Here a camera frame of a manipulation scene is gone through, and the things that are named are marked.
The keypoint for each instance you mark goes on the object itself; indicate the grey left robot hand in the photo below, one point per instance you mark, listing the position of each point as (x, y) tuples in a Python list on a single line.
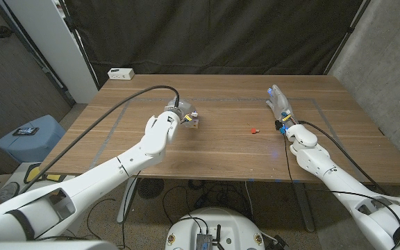
[(182, 108)]

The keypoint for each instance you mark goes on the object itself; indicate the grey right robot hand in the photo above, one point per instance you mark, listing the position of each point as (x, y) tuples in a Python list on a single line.
[(280, 102)]

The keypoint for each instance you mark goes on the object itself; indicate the small wooden block with holes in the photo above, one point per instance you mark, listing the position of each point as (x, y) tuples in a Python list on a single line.
[(195, 124)]

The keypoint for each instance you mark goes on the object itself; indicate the red headed wooden screw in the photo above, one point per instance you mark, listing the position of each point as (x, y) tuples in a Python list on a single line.
[(253, 131)]

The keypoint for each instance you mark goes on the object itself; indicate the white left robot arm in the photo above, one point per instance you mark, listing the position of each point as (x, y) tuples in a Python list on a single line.
[(134, 159)]

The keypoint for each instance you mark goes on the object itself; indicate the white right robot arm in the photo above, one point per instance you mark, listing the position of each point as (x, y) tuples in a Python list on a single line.
[(325, 166)]

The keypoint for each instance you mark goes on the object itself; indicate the white power strip box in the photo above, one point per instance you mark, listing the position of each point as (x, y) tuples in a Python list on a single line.
[(121, 74)]

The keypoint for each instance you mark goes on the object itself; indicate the black backdrop curtain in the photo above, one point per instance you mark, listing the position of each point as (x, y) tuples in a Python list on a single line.
[(214, 34)]

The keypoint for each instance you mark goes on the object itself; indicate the black backdrop stand pole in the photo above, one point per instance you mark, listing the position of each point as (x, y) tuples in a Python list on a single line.
[(351, 29), (79, 41)]

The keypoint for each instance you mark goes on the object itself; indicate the grey table leg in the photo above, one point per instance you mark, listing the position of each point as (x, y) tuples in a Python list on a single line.
[(306, 215)]

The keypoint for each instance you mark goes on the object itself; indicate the white table leg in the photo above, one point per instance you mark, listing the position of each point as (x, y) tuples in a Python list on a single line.
[(123, 212)]

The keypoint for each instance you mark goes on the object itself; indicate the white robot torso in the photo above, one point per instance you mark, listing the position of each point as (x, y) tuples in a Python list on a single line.
[(234, 229)]

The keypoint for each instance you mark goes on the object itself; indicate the black plug beside torso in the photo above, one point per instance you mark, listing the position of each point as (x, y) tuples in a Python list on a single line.
[(279, 243)]

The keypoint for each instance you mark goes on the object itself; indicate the blue plastic stool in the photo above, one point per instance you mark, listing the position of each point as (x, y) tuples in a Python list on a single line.
[(30, 146)]

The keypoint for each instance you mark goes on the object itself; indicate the black smartphone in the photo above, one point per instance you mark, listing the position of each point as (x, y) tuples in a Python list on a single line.
[(25, 131)]

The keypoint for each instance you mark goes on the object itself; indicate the white board yellow black marking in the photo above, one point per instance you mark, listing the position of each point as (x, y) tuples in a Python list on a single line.
[(35, 173)]

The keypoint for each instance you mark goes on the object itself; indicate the grey sneaker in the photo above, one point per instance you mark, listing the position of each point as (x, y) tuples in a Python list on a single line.
[(9, 192)]

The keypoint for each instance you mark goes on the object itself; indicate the black metal rail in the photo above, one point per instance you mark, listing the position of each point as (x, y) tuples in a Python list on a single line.
[(47, 71)]

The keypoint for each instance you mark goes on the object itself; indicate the white wall panel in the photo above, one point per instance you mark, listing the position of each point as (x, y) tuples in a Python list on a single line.
[(54, 45)]

